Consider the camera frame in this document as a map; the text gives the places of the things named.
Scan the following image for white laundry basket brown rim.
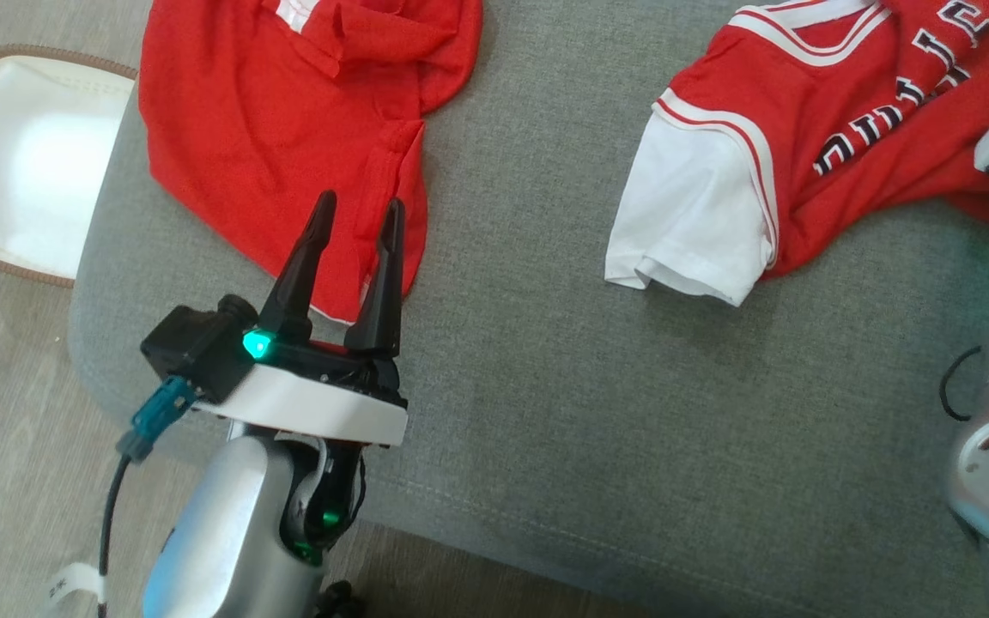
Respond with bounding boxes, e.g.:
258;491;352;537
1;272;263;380
0;45;139;288

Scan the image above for red shorts with white stripe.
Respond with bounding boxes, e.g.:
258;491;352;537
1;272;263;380
138;0;485;325

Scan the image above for red jersey with white sleeves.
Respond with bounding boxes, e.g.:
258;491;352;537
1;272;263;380
604;0;989;307

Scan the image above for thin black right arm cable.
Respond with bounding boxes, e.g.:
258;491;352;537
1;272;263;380
939;346;985;421

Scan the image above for white cable label tag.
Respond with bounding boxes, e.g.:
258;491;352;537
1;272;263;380
46;562;109;612

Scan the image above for black left camera cable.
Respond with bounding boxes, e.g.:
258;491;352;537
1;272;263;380
96;453;133;602

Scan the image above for grey sofa ottoman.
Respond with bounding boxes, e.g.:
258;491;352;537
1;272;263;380
68;0;989;618

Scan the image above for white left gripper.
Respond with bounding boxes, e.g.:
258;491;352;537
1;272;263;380
192;191;410;447

